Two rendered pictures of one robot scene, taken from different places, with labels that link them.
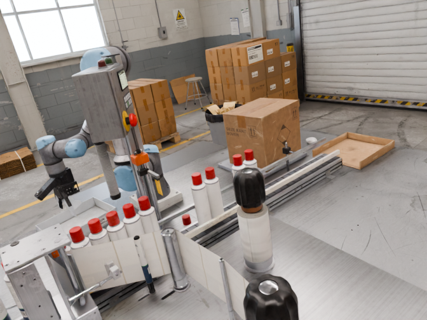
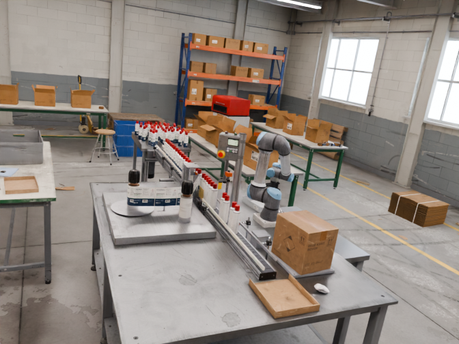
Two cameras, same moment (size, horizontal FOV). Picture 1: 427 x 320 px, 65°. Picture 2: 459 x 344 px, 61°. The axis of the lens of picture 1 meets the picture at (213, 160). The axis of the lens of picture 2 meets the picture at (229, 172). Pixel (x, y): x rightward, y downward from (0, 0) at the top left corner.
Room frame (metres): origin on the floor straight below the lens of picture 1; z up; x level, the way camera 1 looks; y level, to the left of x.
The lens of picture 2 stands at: (1.45, -2.54, 2.01)
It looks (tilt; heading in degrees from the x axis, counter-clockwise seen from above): 16 degrees down; 99
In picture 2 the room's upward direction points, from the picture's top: 7 degrees clockwise
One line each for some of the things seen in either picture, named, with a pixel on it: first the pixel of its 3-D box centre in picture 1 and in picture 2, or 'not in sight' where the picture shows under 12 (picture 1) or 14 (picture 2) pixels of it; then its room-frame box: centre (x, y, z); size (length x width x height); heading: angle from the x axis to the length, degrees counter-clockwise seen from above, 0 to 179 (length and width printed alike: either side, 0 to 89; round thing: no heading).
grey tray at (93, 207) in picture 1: (77, 221); (260, 203); (1.26, 0.61, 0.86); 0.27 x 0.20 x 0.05; 133
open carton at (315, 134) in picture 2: not in sight; (315, 131); (1.82, 4.54, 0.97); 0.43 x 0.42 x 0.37; 33
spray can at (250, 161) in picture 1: (251, 175); (235, 219); (1.16, -0.13, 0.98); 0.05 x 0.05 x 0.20
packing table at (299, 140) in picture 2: not in sight; (290, 153); (1.43, 5.04, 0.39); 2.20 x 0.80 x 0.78; 126
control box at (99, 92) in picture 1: (108, 101); (229, 147); (0.99, 0.27, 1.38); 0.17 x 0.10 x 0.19; 178
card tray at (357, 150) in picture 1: (352, 148); (283, 293); (1.53, -0.70, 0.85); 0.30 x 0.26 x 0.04; 123
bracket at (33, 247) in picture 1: (34, 245); (191, 165); (0.66, 0.44, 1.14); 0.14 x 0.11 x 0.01; 123
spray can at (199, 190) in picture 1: (201, 200); (223, 206); (1.03, 0.07, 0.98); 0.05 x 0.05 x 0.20
